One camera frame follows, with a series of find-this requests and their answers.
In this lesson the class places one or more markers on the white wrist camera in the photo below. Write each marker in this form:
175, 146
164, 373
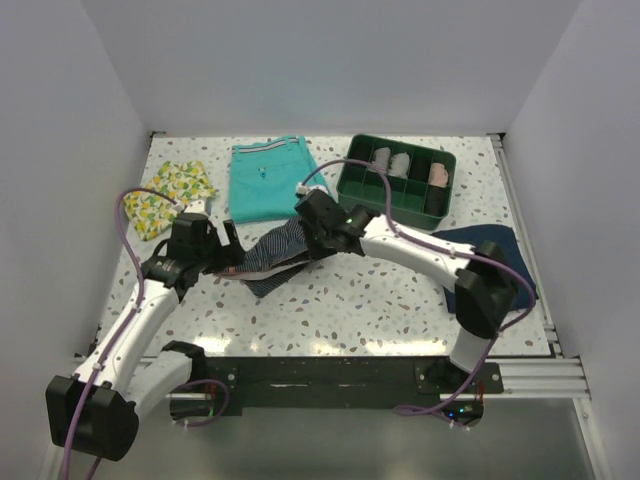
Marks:
201, 206
304, 189

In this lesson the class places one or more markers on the grey rolled sock left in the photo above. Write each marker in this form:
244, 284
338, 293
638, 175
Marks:
380, 159

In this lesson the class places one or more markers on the navy white striped underwear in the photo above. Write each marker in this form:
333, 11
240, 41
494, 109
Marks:
276, 258

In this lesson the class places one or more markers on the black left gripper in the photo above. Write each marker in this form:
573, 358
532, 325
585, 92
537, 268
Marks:
227, 255

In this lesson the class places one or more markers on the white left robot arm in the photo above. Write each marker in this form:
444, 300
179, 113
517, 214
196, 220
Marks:
98, 409

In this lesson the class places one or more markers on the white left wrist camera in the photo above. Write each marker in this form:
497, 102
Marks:
201, 206

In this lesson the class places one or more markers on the pink rolled garment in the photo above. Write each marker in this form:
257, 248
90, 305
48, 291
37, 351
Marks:
438, 175

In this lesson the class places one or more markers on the aluminium frame rail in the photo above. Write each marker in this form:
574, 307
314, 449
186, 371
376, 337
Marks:
558, 377

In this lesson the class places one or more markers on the lemon print folded cloth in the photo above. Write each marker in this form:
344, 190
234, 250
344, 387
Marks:
152, 208

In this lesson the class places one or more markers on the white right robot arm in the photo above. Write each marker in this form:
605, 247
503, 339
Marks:
484, 287

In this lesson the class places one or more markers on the green divided organizer box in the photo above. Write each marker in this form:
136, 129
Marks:
413, 203

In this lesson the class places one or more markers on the black rolled garment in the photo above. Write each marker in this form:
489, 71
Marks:
420, 165

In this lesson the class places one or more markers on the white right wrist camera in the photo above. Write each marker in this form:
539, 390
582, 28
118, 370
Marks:
304, 189

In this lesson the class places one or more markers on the dark blue folded garment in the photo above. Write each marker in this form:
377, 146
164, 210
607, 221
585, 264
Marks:
502, 235

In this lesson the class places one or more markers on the white grey rolled sock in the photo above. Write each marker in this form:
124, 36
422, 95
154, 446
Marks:
399, 165

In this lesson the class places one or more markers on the teal folded shorts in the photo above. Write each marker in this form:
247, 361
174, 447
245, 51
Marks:
264, 178

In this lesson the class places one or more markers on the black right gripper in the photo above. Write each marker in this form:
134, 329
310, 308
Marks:
316, 253

